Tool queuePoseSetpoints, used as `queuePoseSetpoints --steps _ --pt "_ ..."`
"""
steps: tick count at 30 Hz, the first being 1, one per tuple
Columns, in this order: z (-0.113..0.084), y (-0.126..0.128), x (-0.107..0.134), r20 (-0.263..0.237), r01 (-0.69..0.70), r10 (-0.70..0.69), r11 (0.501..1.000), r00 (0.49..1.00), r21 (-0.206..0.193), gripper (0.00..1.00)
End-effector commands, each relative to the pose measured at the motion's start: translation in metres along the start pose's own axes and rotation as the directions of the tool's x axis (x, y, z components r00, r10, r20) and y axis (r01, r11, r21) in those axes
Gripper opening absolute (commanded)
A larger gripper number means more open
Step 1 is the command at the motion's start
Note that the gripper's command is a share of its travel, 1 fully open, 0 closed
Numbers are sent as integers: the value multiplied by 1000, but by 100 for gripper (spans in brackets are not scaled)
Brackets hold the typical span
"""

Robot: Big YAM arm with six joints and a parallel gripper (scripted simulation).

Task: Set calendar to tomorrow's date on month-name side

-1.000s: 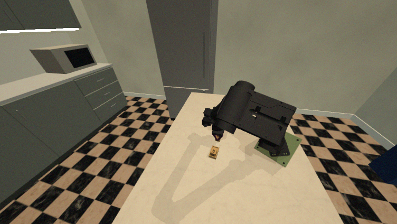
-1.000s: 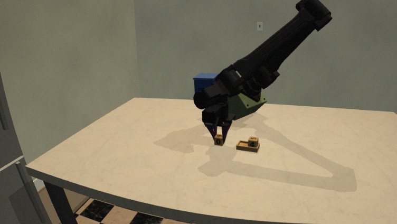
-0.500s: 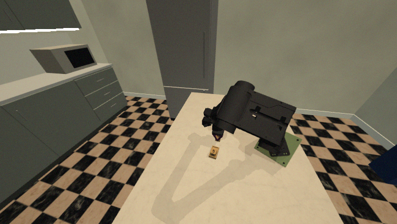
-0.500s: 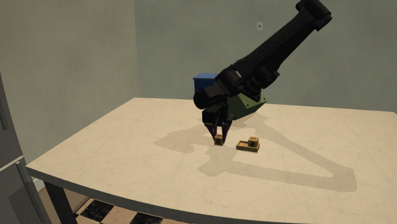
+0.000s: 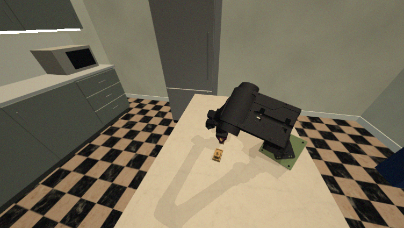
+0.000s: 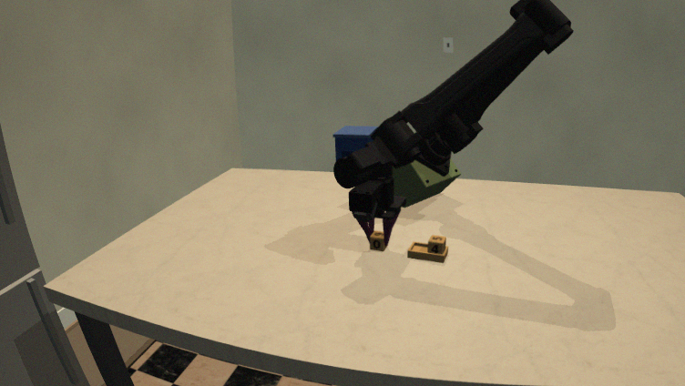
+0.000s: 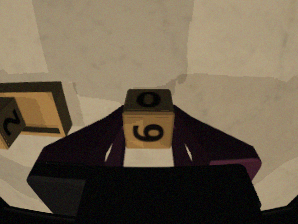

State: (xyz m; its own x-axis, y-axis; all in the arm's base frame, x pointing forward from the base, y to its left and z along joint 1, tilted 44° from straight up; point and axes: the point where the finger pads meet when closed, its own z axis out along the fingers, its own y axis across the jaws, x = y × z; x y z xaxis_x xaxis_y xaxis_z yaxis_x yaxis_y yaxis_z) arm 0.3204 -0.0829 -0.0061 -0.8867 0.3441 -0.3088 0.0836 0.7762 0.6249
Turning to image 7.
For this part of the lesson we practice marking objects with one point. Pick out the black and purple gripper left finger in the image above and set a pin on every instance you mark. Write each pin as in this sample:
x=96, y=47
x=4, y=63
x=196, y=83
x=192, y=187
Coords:
x=90, y=144

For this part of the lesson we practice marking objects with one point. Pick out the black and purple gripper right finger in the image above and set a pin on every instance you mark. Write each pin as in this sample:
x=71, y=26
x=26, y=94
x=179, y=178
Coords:
x=209, y=146

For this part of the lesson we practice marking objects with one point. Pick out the tan number cube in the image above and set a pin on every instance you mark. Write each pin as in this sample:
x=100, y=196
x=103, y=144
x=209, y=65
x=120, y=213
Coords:
x=148, y=119
x=11, y=122

